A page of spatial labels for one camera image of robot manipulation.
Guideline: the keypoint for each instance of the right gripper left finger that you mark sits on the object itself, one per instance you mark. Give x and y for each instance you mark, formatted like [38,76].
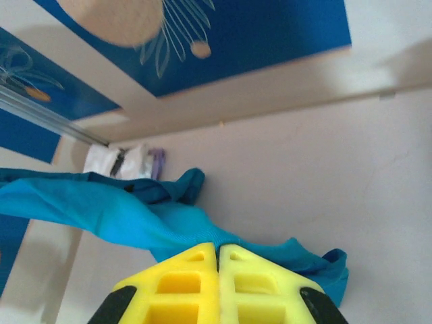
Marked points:
[175,297]

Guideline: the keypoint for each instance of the lavender folded t-shirt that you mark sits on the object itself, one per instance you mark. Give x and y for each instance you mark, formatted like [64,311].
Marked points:
[157,163]

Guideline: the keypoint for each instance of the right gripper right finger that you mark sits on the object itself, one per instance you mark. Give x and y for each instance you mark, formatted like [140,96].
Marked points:
[263,297]

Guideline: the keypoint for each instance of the teal t-shirt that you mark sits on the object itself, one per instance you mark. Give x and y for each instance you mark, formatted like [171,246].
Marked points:
[101,209]

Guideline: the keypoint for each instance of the white black-print folded t-shirt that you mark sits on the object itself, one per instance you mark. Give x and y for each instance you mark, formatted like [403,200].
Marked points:
[99,162]

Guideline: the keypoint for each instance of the aluminium corner post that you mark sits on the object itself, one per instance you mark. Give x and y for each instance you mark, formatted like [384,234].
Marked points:
[40,114]

